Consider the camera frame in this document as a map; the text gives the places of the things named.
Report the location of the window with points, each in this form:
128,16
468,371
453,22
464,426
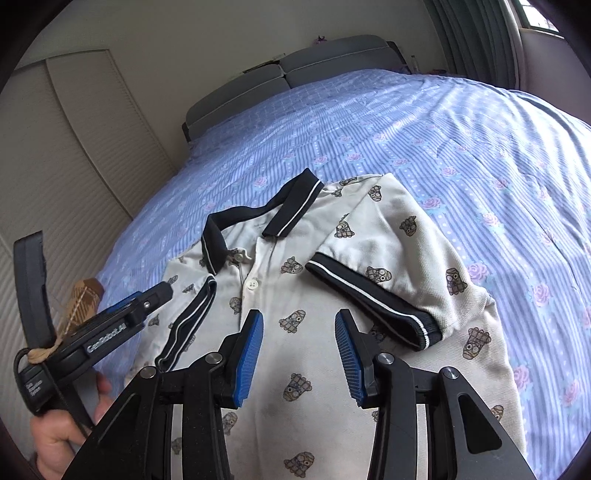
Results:
535,11

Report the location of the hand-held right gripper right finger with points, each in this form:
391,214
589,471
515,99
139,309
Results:
348,364

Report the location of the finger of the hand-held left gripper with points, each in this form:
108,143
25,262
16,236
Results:
154,297

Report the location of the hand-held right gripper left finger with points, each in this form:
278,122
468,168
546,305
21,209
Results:
244,364

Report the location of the white printed polo shirt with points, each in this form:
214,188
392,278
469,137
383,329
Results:
286,281

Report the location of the small purple ornament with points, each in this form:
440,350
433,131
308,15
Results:
319,39

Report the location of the brown striped folded garment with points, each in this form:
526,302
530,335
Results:
85,300

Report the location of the white louvered wardrobe doors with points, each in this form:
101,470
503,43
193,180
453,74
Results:
69,152

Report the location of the person's left hand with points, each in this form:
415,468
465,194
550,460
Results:
51,443

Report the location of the green curtain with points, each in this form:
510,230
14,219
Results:
475,37

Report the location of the bed with blue sheet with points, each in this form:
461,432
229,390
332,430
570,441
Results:
415,138

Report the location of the grey padded headboard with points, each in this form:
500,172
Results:
258,90

